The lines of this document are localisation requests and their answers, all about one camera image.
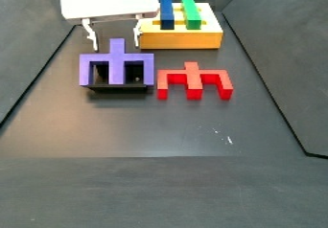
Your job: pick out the yellow wooden board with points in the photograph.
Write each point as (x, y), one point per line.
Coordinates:
(180, 38)

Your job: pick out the green rectangular block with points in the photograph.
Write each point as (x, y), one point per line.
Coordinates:
(191, 15)

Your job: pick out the red E-shaped block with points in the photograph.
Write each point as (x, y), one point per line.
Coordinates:
(194, 78)

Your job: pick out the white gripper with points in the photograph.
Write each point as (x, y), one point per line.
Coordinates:
(83, 11)

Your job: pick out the blue rectangular block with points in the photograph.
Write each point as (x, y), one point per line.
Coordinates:
(166, 15)

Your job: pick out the black angle fixture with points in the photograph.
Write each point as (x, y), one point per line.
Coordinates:
(131, 84)

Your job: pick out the purple E-shaped block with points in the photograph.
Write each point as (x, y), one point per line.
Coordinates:
(115, 57)

